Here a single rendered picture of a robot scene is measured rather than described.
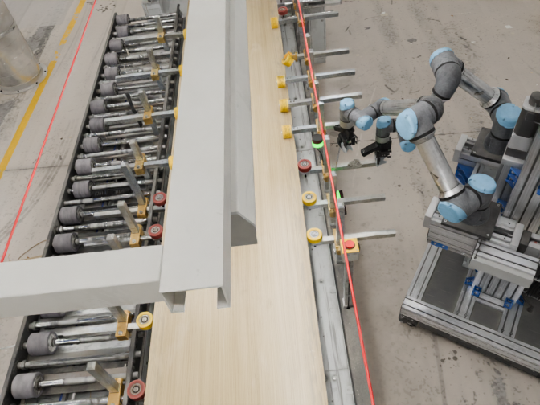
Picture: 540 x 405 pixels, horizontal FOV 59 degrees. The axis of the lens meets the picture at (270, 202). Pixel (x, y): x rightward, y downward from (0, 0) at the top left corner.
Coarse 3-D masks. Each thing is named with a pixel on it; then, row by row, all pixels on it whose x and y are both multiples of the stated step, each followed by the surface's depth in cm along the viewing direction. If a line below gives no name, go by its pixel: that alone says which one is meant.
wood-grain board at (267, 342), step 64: (256, 0) 402; (256, 64) 343; (256, 128) 300; (256, 192) 266; (256, 256) 239; (192, 320) 221; (256, 320) 217; (192, 384) 202; (256, 384) 199; (320, 384) 196
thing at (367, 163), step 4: (368, 160) 278; (372, 160) 277; (332, 164) 279; (340, 164) 278; (344, 164) 278; (364, 164) 276; (368, 164) 277; (372, 164) 277; (312, 168) 279; (316, 168) 278; (320, 168) 278; (332, 168) 277; (340, 168) 278; (344, 168) 278; (348, 168) 278; (352, 168) 278; (356, 168) 279; (308, 172) 279; (312, 172) 279; (316, 172) 279; (320, 172) 280
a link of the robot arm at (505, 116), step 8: (504, 104) 235; (512, 104) 235; (496, 112) 236; (504, 112) 233; (512, 112) 232; (496, 120) 236; (504, 120) 232; (512, 120) 230; (496, 128) 238; (504, 128) 234; (512, 128) 233; (496, 136) 240; (504, 136) 238
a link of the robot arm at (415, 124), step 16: (416, 112) 197; (432, 112) 199; (400, 128) 203; (416, 128) 196; (432, 128) 199; (416, 144) 203; (432, 144) 200; (432, 160) 201; (432, 176) 205; (448, 176) 202; (448, 192) 203; (464, 192) 203; (448, 208) 203; (464, 208) 202
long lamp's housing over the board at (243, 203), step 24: (240, 0) 109; (240, 24) 102; (240, 48) 96; (240, 72) 91; (240, 96) 86; (240, 120) 82; (240, 144) 78; (240, 168) 74; (240, 192) 71; (240, 216) 68; (240, 240) 72
